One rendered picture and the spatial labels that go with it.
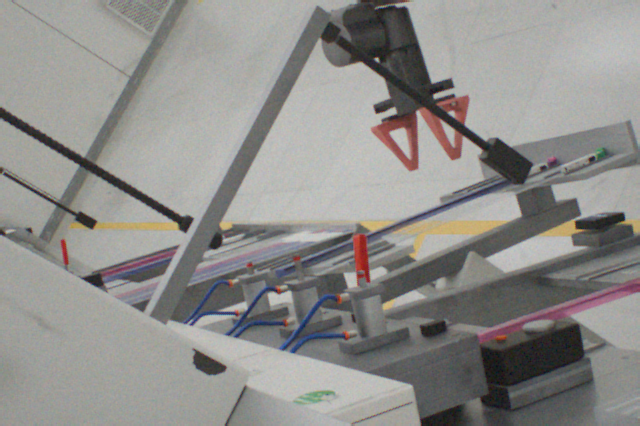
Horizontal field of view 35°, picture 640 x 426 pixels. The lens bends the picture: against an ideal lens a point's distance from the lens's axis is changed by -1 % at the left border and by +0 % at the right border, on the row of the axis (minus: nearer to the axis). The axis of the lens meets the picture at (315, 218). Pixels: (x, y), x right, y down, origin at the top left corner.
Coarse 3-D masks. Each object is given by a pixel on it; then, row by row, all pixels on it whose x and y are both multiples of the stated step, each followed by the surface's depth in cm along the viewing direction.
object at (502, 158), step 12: (492, 144) 86; (504, 144) 86; (480, 156) 87; (492, 156) 86; (504, 156) 86; (516, 156) 87; (492, 168) 87; (504, 168) 86; (516, 168) 87; (528, 168) 87; (516, 180) 87
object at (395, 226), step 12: (504, 180) 152; (468, 192) 150; (480, 192) 149; (444, 204) 146; (456, 204) 147; (408, 216) 144; (420, 216) 144; (384, 228) 141; (396, 228) 142; (348, 240) 139; (324, 252) 136; (336, 252) 137
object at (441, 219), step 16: (544, 176) 142; (496, 192) 139; (512, 192) 139; (464, 208) 135; (480, 208) 136; (416, 224) 132; (432, 224) 132; (384, 240) 129; (400, 240) 130; (352, 256) 126; (320, 272) 124
